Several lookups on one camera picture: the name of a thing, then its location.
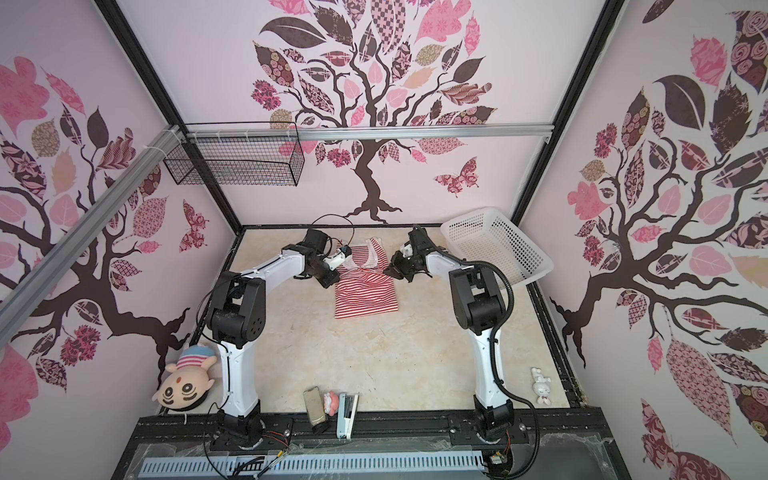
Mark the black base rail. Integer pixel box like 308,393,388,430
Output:
127,407,613,452

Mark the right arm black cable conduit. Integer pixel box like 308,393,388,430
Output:
410,225,541,478

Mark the aluminium rail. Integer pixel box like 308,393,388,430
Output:
186,123,554,141
1,125,184,345

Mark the white slotted cable duct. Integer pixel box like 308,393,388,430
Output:
135,451,486,479

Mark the small white bunny figure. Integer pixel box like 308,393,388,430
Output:
530,367,552,406

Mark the plush doll head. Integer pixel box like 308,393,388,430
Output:
151,345,218,412

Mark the red white striped tank top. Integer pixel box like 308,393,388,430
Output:
334,237,399,320

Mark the aluminium rail back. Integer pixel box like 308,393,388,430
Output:
186,123,554,141

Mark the black wire basket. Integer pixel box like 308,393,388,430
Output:
164,120,305,187

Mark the aluminium rail left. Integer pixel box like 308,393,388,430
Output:
1,125,184,345

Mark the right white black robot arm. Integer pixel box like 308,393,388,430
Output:
384,226,514,441

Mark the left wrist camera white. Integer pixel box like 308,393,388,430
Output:
323,245,353,270

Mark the tan rectangular block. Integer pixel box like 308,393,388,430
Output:
303,386,327,430

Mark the white plastic mesh basket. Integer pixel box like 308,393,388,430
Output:
440,207,554,287

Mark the small pink toy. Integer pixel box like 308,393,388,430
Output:
323,391,340,417

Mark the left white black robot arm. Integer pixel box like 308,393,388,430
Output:
205,228,352,447

